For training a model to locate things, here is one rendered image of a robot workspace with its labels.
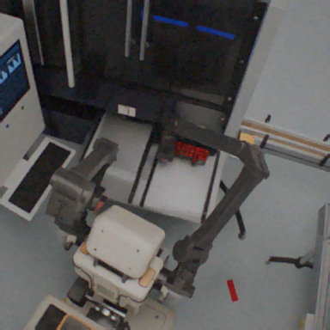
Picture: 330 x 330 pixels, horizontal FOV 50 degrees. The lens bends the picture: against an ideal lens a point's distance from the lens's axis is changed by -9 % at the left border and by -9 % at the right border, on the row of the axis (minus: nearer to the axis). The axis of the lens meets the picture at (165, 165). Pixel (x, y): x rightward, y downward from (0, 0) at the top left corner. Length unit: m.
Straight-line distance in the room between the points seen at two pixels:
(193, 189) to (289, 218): 1.28
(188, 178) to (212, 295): 1.00
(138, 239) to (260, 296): 1.64
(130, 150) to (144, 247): 0.84
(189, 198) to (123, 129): 0.50
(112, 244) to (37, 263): 1.50
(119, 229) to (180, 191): 0.70
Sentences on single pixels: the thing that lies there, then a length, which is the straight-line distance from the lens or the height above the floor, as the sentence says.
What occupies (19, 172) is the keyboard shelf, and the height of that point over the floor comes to 0.80.
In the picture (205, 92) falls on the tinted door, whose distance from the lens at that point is 1.66.
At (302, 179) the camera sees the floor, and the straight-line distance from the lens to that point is 3.17.
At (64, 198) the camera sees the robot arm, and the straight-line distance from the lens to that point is 1.00.
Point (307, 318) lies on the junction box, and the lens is 2.17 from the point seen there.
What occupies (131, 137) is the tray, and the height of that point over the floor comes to 0.88.
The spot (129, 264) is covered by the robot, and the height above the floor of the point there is 1.33.
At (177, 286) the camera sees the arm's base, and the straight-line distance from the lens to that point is 1.30.
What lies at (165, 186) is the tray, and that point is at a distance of 1.81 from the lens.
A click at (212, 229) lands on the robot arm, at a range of 1.24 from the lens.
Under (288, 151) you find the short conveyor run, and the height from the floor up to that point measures 0.91.
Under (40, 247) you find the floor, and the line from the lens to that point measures 2.67.
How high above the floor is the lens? 2.47
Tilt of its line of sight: 58 degrees down
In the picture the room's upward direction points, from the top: 10 degrees clockwise
